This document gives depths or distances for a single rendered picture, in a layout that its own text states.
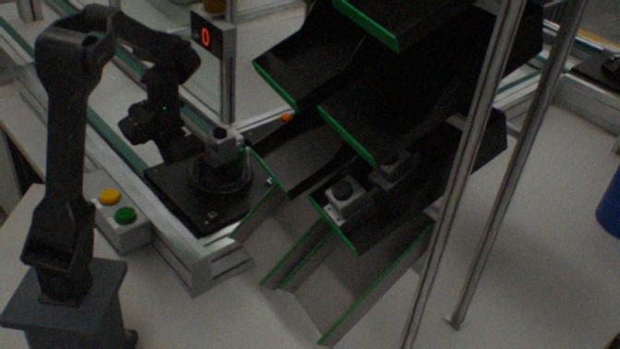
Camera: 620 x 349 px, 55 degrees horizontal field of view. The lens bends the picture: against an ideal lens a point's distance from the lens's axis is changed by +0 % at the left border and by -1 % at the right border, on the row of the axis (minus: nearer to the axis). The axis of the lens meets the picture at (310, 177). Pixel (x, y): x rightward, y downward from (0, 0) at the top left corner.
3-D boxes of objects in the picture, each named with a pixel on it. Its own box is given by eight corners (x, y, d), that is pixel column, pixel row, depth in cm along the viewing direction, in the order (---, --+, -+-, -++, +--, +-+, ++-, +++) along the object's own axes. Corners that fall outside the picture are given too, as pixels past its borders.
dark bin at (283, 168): (291, 201, 93) (275, 173, 88) (253, 155, 102) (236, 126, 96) (431, 103, 97) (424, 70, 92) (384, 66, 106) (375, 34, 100)
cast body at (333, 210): (343, 236, 88) (331, 210, 82) (327, 218, 90) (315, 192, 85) (388, 204, 89) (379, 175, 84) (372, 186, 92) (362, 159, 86)
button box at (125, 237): (121, 255, 120) (118, 233, 116) (76, 198, 131) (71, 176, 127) (152, 241, 124) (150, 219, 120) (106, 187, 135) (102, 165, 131)
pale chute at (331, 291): (332, 349, 97) (317, 344, 93) (292, 293, 105) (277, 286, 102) (453, 223, 93) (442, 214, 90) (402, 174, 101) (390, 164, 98)
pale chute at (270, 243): (275, 291, 105) (259, 285, 101) (242, 243, 113) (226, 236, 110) (384, 174, 101) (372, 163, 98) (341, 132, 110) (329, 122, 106)
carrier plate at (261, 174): (203, 239, 118) (203, 232, 117) (143, 176, 131) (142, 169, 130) (296, 194, 131) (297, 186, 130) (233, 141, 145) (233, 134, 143)
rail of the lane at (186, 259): (193, 299, 118) (190, 261, 111) (20, 98, 167) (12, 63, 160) (216, 286, 121) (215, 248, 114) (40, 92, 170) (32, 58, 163)
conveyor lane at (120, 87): (205, 270, 124) (204, 235, 118) (42, 91, 170) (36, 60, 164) (309, 216, 140) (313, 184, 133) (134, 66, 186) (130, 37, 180)
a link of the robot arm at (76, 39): (83, 38, 74) (111, 34, 80) (31, 26, 75) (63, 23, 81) (71, 264, 85) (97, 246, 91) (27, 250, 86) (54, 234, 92)
